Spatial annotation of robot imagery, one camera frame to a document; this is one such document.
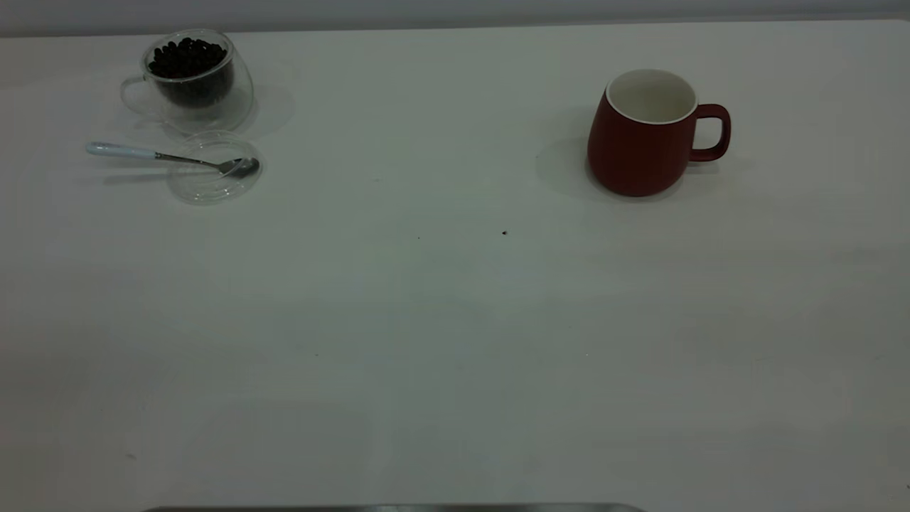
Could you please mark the red ceramic mug white inside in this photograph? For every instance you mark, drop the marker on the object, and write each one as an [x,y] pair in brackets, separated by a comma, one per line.
[633,156]

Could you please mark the clear double-wall glass cup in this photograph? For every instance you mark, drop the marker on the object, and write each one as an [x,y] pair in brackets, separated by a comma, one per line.
[238,92]

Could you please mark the coffee beans pile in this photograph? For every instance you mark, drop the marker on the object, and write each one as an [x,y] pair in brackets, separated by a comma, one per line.
[186,60]

